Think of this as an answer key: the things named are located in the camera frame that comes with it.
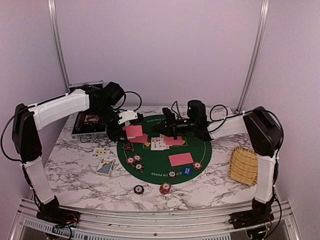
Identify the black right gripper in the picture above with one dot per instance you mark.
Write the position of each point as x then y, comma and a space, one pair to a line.
171, 126

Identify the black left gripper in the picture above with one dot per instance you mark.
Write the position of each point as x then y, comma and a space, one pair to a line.
114, 133

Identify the face down card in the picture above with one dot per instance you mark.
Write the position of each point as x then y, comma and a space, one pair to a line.
171, 141

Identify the red playing card deck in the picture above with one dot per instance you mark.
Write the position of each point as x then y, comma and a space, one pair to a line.
133, 131

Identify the red chips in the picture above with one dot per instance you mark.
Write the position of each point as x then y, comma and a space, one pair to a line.
197, 166
133, 159

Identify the dealt card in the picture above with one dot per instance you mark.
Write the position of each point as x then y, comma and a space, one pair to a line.
140, 139
180, 159

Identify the face up hearts card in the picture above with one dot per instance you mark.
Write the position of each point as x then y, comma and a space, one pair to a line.
156, 144

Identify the blue small blind button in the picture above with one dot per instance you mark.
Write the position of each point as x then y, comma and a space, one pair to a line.
187, 171

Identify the triangular all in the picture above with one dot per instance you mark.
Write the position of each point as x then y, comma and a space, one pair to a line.
128, 146

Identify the red five chip stack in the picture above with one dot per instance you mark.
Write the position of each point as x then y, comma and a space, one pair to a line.
165, 188

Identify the black hundred chip stack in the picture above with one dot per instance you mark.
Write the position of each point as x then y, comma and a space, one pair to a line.
138, 189

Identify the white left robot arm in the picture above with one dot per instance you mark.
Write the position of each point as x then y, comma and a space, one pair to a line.
29, 120

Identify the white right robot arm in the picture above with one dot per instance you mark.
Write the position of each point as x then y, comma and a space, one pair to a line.
266, 136

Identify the aluminium poker case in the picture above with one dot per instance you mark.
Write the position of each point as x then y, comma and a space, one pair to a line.
87, 128

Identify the round green poker mat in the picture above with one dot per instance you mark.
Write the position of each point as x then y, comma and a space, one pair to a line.
157, 163

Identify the woven bamboo basket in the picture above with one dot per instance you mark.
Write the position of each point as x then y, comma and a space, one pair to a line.
243, 166

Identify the card deck box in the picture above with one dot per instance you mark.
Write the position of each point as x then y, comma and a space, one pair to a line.
105, 167

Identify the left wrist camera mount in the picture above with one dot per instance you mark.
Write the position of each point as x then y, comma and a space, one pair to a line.
129, 116

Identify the aluminium frame post right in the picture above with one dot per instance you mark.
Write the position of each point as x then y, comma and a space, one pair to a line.
261, 29

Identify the aluminium frame post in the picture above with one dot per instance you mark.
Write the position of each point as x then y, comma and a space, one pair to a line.
57, 41
261, 29

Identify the aluminium front rail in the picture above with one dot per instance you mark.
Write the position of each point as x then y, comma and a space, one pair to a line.
196, 224

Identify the aluminium frame post left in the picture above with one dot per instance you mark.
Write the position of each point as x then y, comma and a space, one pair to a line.
57, 41

